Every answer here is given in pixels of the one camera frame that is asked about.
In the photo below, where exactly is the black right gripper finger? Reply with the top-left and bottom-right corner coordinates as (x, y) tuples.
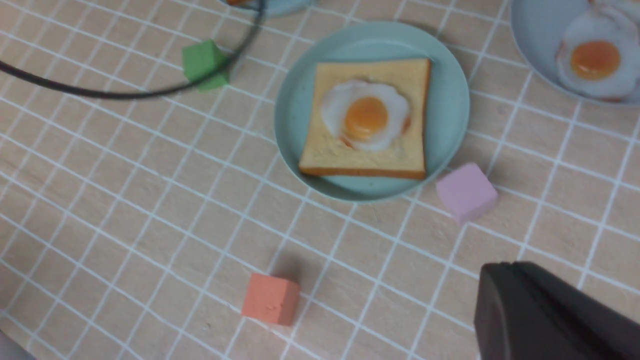
(473, 261), (640, 360)

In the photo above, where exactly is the fried egg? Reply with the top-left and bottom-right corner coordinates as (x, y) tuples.
(555, 4), (639, 102)
(320, 79), (411, 152)

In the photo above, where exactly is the toast slice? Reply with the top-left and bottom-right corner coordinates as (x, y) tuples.
(298, 57), (432, 180)

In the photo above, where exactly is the pink cube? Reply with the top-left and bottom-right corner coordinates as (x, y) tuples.
(436, 162), (499, 226)

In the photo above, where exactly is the orange red cube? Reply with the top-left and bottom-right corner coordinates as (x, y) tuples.
(240, 273), (301, 327)

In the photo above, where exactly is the light blue egg plate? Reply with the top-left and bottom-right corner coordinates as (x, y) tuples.
(510, 0), (639, 103)

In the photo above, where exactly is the orange checkered tablecloth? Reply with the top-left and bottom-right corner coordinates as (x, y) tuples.
(0, 0), (640, 360)

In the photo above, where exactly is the light blue bread plate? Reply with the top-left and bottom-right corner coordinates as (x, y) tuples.
(221, 0), (316, 18)

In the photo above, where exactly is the green cube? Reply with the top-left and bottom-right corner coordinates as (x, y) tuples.
(182, 39), (230, 93)

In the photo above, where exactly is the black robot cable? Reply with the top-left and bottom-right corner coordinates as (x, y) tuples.
(0, 0), (267, 101)

